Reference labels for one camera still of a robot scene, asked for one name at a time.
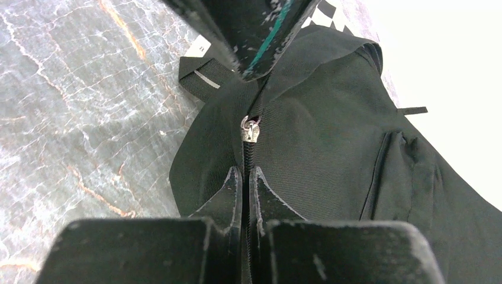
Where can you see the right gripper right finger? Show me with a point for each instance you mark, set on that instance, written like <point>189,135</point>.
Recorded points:
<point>284,248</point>

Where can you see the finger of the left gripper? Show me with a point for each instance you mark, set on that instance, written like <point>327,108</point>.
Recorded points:
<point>250,35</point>

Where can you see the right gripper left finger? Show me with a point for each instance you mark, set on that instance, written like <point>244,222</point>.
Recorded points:
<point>202,248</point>

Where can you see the black white chessboard mat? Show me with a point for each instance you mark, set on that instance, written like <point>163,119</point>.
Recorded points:
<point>327,13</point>

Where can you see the black backpack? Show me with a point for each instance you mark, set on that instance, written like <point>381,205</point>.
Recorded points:
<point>333,146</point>

